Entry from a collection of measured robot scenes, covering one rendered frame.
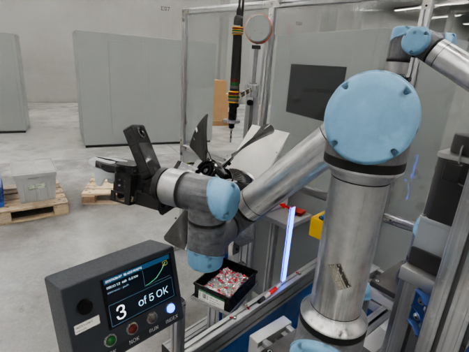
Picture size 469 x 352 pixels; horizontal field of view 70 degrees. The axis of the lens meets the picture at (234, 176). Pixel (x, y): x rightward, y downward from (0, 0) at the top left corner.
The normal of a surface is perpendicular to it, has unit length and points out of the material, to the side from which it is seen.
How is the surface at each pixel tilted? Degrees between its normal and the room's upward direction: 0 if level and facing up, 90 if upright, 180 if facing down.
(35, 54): 90
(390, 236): 90
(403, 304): 90
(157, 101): 90
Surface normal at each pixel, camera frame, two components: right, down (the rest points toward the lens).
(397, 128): -0.41, 0.13
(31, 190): 0.55, 0.39
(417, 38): -0.71, 0.18
